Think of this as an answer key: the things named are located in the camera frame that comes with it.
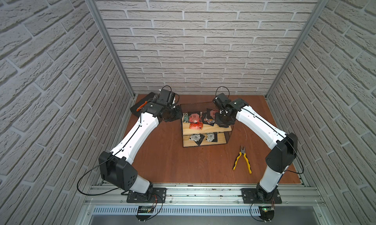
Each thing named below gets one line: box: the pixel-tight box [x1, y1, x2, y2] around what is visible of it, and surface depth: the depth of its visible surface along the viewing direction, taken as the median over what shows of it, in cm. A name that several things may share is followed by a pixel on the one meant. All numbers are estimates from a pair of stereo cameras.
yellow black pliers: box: [232, 145, 253, 175], surface depth 87 cm
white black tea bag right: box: [205, 132, 218, 143], surface depth 95 cm
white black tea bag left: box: [188, 133, 206, 146], surface depth 94 cm
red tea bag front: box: [188, 121, 204, 131], surface depth 83 cm
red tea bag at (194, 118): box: [188, 113, 200, 124], surface depth 86 cm
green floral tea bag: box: [182, 112, 189, 123], surface depth 87 cm
